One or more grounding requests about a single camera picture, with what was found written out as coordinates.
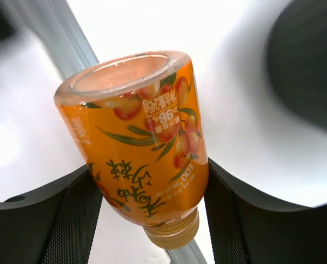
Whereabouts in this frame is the orange juice bottle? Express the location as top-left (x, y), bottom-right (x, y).
top-left (54, 51), bottom-right (209, 249)

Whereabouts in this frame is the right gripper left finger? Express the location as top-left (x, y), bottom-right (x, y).
top-left (0, 166), bottom-right (102, 263)

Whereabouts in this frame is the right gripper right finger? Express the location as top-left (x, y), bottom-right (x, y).
top-left (204, 161), bottom-right (327, 263)

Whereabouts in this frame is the black plastic waste bin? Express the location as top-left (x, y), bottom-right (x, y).
top-left (266, 0), bottom-right (327, 131)

